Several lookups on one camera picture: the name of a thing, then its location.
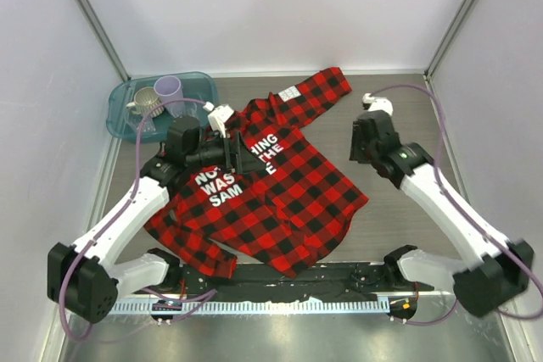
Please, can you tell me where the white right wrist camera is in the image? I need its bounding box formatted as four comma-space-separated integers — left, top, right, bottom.
362, 93, 394, 116

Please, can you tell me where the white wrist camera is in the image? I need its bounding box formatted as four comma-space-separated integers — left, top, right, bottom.
362, 93, 394, 116
203, 102, 234, 137

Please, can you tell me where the grey ribbed ceramic mug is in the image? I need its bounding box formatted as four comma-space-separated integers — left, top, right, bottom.
126, 86, 165, 118

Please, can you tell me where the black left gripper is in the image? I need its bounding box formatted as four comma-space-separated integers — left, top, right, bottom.
186, 129, 266, 175

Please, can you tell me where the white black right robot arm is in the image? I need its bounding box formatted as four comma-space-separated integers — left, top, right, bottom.
350, 110, 534, 317

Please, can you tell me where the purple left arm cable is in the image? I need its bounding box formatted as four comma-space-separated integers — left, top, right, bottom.
59, 98, 220, 343

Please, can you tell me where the aluminium front frame rail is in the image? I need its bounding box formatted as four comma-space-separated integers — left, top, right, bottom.
53, 263, 517, 299

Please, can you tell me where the clear plastic cup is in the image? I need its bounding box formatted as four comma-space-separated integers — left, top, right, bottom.
124, 108, 156, 134

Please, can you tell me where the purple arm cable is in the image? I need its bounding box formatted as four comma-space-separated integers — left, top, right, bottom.
368, 84, 543, 327
59, 98, 220, 343

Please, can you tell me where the teal plastic bin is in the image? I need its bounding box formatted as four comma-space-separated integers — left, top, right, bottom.
106, 71, 219, 143

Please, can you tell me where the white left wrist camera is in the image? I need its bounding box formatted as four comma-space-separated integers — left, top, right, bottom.
203, 102, 234, 137

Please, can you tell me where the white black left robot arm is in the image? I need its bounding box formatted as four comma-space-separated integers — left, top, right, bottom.
47, 117, 266, 324

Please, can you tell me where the lilac plastic cup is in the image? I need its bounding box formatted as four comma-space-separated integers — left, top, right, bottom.
154, 75, 185, 118

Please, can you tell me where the white slotted cable duct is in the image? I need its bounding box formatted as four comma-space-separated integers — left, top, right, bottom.
110, 297, 389, 315

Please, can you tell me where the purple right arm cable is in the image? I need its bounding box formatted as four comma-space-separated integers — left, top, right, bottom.
368, 84, 543, 327

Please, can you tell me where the red black plaid shirt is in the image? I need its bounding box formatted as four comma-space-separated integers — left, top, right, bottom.
145, 67, 367, 279

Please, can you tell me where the clear drinking glass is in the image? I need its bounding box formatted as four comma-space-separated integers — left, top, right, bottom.
183, 101, 199, 118

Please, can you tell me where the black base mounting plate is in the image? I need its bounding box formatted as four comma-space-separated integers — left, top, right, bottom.
131, 260, 436, 302

